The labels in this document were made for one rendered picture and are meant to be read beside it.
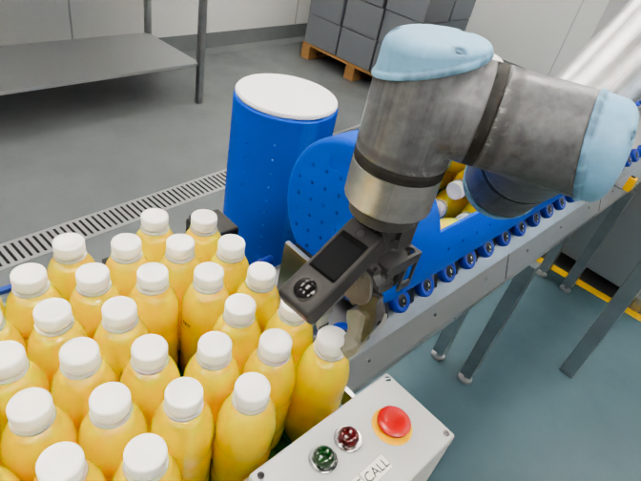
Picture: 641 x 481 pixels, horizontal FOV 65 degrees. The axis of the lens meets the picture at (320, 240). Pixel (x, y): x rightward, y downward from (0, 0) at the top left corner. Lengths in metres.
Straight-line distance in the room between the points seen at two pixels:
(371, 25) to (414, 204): 4.19
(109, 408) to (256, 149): 0.92
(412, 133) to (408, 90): 0.04
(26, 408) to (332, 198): 0.50
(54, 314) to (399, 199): 0.40
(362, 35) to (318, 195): 3.90
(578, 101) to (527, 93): 0.04
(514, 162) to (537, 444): 1.79
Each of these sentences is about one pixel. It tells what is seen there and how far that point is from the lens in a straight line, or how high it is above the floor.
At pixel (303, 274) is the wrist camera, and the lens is 0.51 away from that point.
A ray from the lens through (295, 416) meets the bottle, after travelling 0.72.
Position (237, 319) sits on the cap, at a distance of 0.64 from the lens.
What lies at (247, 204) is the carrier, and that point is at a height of 0.75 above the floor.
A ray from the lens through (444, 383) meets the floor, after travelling 2.15.
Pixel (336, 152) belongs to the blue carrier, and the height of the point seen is 1.20.
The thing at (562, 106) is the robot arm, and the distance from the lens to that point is 0.45.
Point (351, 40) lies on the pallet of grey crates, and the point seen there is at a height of 0.33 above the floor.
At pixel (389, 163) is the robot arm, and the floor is 1.35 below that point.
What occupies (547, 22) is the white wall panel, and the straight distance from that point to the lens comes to 6.12.
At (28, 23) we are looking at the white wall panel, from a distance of 4.09.
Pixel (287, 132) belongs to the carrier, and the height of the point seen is 0.99.
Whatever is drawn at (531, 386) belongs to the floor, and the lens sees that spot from 2.34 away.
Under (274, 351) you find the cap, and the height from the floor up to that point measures 1.10.
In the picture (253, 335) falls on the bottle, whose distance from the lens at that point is 0.66.
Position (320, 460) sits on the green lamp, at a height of 1.11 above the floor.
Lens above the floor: 1.55
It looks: 37 degrees down
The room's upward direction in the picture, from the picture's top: 13 degrees clockwise
